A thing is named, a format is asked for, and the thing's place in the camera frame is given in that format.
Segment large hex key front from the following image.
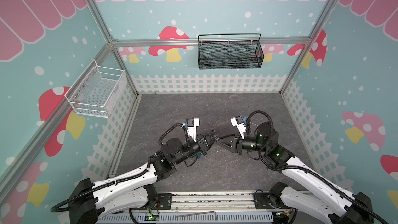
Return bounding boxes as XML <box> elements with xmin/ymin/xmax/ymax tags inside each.
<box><xmin>176</xmin><ymin>211</ymin><xmax>218</xmax><ymax>222</ymax></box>

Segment black mesh wall basket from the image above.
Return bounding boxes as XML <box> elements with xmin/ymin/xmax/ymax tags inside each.
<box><xmin>198</xmin><ymin>33</ymin><xmax>264</xmax><ymax>70</ymax></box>

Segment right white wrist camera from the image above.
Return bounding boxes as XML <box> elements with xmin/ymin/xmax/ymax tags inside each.
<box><xmin>230</xmin><ymin>116</ymin><xmax>247</xmax><ymax>139</ymax></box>

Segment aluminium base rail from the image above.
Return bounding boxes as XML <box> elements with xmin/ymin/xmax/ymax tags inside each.
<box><xmin>93</xmin><ymin>190</ymin><xmax>340</xmax><ymax>224</ymax></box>

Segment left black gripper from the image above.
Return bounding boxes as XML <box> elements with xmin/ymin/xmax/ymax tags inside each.
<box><xmin>174</xmin><ymin>132</ymin><xmax>220</xmax><ymax>166</ymax></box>

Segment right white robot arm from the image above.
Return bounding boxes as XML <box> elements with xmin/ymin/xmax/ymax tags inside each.
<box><xmin>217</xmin><ymin>111</ymin><xmax>386</xmax><ymax>224</ymax></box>

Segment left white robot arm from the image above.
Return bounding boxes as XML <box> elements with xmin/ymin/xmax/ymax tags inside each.
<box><xmin>51</xmin><ymin>122</ymin><xmax>219</xmax><ymax>224</ymax></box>

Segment white wire wall basket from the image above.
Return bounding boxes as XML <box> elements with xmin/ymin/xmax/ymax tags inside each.
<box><xmin>65</xmin><ymin>60</ymin><xmax>127</xmax><ymax>118</ymax></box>

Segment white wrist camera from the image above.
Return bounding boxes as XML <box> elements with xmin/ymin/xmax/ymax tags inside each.
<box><xmin>186</xmin><ymin>118</ymin><xmax>200</xmax><ymax>142</ymax></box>
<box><xmin>230</xmin><ymin>116</ymin><xmax>247</xmax><ymax>139</ymax></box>

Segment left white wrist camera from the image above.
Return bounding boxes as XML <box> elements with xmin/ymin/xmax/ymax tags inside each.
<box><xmin>186</xmin><ymin>118</ymin><xmax>200</xmax><ymax>142</ymax></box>

